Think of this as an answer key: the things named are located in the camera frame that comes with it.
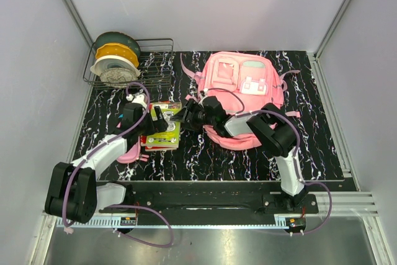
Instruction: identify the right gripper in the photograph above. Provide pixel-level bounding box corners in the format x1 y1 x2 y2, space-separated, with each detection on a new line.
171 99 216 133

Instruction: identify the green comic book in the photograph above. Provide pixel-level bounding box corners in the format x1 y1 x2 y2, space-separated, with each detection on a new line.
140 102 183 149

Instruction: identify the pink school backpack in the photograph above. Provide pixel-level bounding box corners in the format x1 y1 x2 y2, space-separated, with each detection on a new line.
182 52 300 151

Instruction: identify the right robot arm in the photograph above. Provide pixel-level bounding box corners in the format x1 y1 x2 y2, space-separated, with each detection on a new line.
170 96 307 213

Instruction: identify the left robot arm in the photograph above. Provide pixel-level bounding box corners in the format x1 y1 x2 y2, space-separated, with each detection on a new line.
45 101 168 227

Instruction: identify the red treehouse book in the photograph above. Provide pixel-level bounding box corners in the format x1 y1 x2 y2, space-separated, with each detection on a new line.
140 101 182 152

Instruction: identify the pink blue pencil case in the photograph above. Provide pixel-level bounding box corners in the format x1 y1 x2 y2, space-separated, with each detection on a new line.
115 114 141 164

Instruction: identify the speckled beige plate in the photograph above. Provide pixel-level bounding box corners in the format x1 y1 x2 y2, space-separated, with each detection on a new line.
99 68 141 88

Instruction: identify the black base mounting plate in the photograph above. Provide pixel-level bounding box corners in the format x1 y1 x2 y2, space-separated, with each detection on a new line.
110 191 319 215

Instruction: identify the white blue-rimmed plate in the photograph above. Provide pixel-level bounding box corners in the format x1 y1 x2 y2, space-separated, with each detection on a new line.
90 55 140 76

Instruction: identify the yellow plate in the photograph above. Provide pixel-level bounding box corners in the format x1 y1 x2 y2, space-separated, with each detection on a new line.
96 43 139 67

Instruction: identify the dark green plate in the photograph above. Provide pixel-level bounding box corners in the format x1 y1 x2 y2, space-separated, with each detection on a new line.
95 32 141 58

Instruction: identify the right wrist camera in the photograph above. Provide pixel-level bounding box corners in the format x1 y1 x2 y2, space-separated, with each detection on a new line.
199 89 209 104

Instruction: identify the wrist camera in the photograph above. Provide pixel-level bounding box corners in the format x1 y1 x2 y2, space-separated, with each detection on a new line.
126 93 148 109
199 89 209 104

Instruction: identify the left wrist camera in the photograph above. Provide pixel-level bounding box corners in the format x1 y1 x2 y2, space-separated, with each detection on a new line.
126 93 148 109

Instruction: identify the grey wire dish rack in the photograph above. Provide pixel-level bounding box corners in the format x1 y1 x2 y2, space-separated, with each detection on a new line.
83 38 174 89

